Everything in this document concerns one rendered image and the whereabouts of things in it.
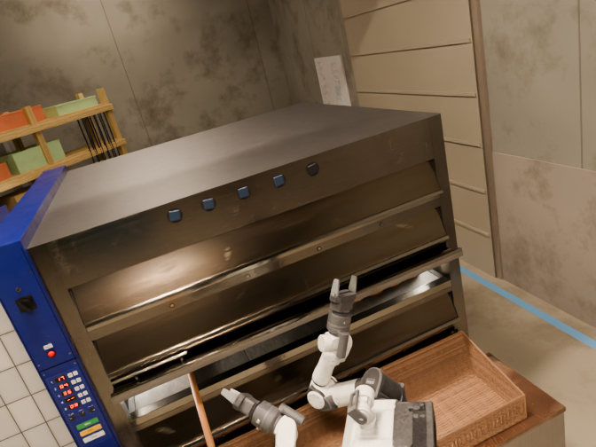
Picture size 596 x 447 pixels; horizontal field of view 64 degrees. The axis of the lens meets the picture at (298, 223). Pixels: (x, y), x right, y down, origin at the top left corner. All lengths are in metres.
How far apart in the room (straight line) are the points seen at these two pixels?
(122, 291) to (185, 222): 0.40
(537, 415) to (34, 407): 2.38
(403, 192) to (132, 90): 7.16
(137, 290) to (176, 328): 0.26
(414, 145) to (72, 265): 1.64
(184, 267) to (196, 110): 7.14
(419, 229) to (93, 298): 1.61
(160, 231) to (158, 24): 7.26
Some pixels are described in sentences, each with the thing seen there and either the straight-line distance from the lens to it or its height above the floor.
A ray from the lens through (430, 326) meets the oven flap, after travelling 2.82.
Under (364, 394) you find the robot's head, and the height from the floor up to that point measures 1.51.
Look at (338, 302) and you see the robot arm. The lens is 1.76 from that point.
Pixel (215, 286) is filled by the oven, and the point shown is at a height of 1.66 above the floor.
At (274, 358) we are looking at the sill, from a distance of 2.47.
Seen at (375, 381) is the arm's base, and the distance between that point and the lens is 1.82.
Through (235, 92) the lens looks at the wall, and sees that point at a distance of 9.26.
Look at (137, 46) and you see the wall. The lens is 9.10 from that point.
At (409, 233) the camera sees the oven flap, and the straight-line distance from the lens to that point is 2.54.
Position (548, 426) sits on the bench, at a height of 0.51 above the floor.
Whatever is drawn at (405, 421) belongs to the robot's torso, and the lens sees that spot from 1.69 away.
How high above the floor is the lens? 2.59
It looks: 21 degrees down
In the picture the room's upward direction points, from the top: 14 degrees counter-clockwise
